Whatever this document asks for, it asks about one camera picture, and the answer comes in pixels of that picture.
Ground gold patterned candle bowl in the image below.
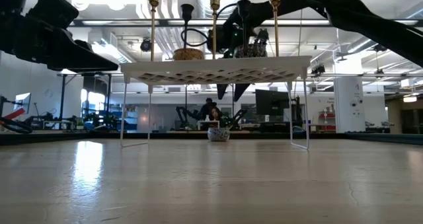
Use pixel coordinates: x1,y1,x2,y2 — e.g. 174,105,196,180
173,48,206,61

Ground red flat bar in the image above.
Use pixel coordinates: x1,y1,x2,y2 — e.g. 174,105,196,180
0,107,26,121

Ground black curved cable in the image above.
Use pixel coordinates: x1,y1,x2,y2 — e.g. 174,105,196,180
0,116,34,135

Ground black background gantry frame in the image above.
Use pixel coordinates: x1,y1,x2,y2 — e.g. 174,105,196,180
58,72,115,131

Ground white pillar with signs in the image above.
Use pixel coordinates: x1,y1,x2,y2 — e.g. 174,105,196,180
332,52,366,133

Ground person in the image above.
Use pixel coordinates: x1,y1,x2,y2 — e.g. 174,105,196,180
199,97,219,121
210,106,223,122

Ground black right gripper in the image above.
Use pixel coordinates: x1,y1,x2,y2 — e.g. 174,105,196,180
206,0,269,102

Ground dark patterned candle bowl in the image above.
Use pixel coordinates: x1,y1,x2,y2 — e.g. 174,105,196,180
233,42,268,59

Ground tall brass candlestick holder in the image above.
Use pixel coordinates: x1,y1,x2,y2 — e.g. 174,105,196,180
146,0,162,62
208,0,223,60
267,0,284,57

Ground blue white candle bowl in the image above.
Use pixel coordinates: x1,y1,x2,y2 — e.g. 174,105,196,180
207,127,231,143

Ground black computer monitor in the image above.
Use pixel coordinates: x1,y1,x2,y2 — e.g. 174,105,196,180
254,89,288,116

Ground white wire shelf rack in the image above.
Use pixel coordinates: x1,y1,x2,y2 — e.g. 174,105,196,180
119,55,313,151

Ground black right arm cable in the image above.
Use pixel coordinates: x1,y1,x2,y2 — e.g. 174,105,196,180
180,2,239,48

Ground white framed screen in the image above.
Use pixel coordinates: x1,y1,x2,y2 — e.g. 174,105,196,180
197,120,220,131

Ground black overhead frame beam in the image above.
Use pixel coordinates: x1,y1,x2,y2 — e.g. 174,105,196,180
71,18,423,28

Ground red shelf rack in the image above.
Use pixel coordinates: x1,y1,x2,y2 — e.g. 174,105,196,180
317,110,336,132

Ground black table frame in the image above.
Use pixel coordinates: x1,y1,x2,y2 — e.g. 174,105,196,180
0,131,423,147

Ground silver computer monitor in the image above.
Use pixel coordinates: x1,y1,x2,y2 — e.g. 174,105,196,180
13,92,32,116

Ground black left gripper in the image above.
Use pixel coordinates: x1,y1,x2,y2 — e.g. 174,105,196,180
0,14,119,72

